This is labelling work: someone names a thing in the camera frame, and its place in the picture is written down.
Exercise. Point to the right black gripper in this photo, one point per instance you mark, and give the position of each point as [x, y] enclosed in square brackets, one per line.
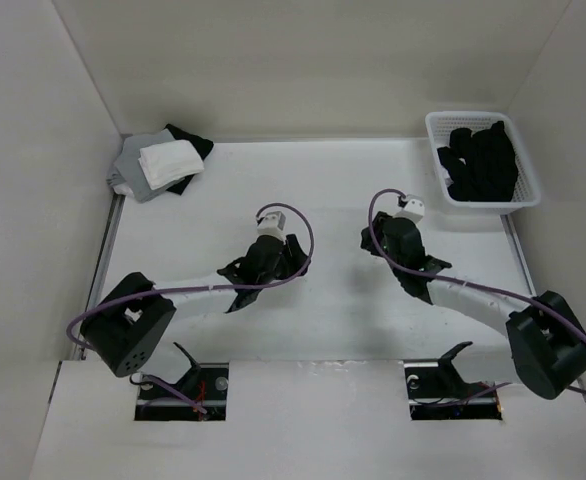
[378, 224]

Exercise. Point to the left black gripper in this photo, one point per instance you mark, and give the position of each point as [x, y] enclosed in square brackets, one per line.
[295, 260]

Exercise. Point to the black tank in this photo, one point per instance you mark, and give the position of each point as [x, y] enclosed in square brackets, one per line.
[482, 165]
[202, 146]

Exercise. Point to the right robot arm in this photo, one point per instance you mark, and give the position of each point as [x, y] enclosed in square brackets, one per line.
[543, 333]

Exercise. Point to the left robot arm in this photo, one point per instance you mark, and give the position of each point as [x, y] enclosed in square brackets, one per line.
[126, 329]

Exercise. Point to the folded black tank top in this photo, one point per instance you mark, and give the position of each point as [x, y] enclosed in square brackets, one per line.
[202, 146]

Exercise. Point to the folded white tank top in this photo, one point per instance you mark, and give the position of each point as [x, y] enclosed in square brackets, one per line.
[168, 162]

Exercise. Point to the folded grey tank top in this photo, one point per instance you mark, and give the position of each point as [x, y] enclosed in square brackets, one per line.
[126, 168]

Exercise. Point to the white plastic basket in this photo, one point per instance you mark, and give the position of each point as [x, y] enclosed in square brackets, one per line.
[527, 190]

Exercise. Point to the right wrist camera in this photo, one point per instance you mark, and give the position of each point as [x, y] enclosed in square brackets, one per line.
[410, 207]

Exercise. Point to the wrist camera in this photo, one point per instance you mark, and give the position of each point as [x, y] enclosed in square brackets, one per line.
[272, 224]
[410, 207]

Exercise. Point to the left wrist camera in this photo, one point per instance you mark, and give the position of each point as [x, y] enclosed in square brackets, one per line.
[272, 224]

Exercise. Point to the right aluminium rail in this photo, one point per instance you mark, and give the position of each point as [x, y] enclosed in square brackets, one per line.
[517, 252]

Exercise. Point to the aluminium rail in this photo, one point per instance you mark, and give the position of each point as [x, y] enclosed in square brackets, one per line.
[105, 252]
[517, 252]

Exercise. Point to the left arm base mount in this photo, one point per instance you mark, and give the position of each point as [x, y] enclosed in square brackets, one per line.
[199, 396]

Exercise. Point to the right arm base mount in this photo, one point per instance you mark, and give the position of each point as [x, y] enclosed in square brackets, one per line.
[438, 393]

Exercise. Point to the left aluminium rail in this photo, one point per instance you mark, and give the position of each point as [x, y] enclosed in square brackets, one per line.
[105, 252]

